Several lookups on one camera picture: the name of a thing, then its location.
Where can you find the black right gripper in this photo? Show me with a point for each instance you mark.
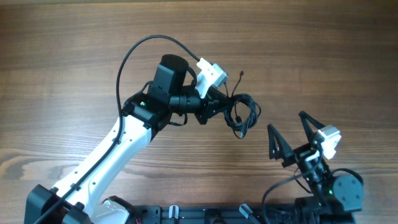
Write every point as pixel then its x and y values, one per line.
pixel 285 148

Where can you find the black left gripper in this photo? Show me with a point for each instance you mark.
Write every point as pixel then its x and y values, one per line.
pixel 212 104

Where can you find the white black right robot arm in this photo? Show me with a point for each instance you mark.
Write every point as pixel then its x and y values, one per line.
pixel 339 191

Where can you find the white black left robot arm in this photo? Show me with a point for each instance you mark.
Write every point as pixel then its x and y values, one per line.
pixel 176 88

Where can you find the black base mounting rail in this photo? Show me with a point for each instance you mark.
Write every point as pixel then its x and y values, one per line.
pixel 276 213

